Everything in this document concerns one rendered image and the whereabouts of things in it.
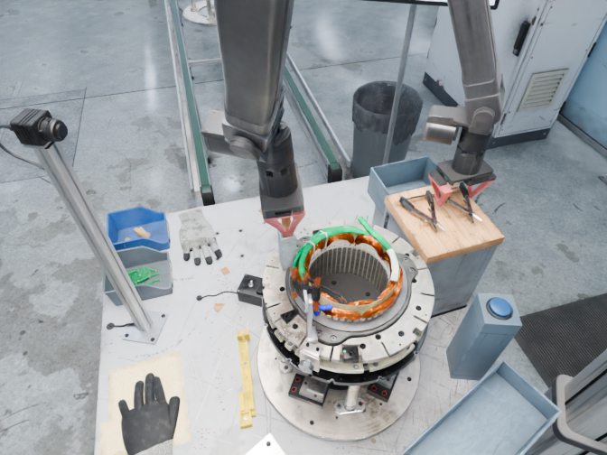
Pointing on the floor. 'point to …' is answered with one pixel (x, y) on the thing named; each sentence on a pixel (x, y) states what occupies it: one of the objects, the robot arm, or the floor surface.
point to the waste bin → (375, 148)
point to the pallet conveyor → (197, 152)
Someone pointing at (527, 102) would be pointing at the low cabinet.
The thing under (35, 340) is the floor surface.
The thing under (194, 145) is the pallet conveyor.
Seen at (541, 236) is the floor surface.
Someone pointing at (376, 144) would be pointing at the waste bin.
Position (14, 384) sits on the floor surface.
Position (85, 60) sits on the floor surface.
